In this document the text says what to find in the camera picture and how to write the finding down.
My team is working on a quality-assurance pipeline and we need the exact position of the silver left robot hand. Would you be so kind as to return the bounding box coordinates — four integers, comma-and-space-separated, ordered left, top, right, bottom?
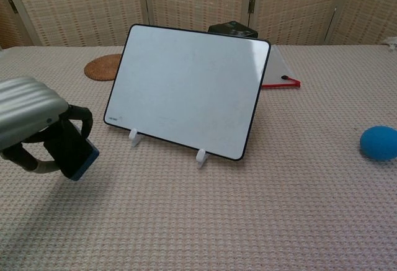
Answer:
0, 76, 94, 175

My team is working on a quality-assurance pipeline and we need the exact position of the black whiteboard eraser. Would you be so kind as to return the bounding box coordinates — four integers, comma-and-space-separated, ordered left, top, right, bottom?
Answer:
43, 123, 100, 182

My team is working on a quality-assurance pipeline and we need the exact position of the white dry-erase board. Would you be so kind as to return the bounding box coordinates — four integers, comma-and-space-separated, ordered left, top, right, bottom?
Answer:
104, 24, 272, 162

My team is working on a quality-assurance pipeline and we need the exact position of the white plastic stand foot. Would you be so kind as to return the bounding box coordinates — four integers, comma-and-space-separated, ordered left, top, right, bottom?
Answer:
128, 127, 143, 146
195, 148, 210, 169

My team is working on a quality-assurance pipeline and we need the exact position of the beige waffle tablecloth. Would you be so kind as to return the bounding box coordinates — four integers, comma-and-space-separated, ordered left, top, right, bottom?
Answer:
0, 45, 397, 271

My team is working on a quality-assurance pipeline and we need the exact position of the woven folding screen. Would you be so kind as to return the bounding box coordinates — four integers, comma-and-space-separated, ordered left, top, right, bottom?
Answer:
0, 0, 397, 50

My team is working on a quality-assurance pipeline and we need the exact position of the black box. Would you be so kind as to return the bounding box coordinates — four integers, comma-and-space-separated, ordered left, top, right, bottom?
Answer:
207, 20, 259, 39

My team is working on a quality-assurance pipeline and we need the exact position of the clear zipper pouch red trim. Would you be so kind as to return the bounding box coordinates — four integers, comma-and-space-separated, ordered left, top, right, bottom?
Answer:
261, 47, 302, 90

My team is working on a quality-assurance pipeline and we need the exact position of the blue foam ball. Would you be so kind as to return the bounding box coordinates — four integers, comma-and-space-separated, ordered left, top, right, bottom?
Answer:
359, 125, 397, 161

